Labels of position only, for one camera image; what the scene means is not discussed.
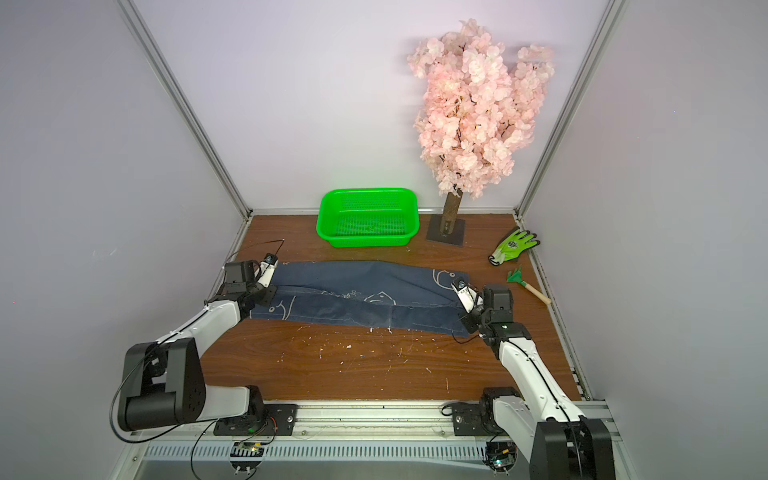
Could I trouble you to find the dark blue printed pillowcase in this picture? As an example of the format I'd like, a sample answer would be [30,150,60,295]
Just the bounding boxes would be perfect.
[250,261,469,337]

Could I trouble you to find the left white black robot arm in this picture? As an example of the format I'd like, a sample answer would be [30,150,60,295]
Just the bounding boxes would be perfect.
[109,253,279,444]

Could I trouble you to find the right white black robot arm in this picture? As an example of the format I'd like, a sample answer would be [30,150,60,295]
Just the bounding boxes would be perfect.
[453,279,617,479]

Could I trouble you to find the green work glove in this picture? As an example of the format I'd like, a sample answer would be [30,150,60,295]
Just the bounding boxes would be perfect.
[488,228,540,266]

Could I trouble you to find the green plastic basket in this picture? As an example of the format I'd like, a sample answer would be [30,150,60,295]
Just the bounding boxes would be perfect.
[316,188,420,248]

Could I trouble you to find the right controller board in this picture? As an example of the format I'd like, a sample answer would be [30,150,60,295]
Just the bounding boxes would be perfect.
[483,441,518,475]

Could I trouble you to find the controller board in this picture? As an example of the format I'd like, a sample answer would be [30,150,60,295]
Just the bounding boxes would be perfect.
[483,441,518,475]
[229,442,266,479]

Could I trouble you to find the left controller board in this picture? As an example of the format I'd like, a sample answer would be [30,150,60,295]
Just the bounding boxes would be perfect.
[229,442,266,479]

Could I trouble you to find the pink artificial blossom tree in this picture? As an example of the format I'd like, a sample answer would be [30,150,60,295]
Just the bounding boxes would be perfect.
[407,19,555,244]

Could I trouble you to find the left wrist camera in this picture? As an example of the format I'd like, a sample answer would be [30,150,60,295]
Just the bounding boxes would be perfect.
[256,253,278,289]

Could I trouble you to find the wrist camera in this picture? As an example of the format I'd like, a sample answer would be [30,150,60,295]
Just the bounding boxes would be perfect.
[256,253,278,289]
[452,278,483,314]

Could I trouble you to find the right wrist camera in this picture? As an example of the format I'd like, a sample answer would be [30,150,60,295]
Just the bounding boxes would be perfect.
[452,278,483,314]

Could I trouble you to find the green hand rake wooden handle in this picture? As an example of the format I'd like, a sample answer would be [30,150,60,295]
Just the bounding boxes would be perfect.
[507,268,552,305]

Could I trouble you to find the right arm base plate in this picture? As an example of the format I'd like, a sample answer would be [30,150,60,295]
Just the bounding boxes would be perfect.
[441,402,505,437]

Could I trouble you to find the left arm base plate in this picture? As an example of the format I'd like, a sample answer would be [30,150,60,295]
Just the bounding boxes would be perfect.
[213,403,298,437]

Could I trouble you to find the aluminium front rail frame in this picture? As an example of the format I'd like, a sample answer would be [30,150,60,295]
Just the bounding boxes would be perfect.
[128,399,622,443]

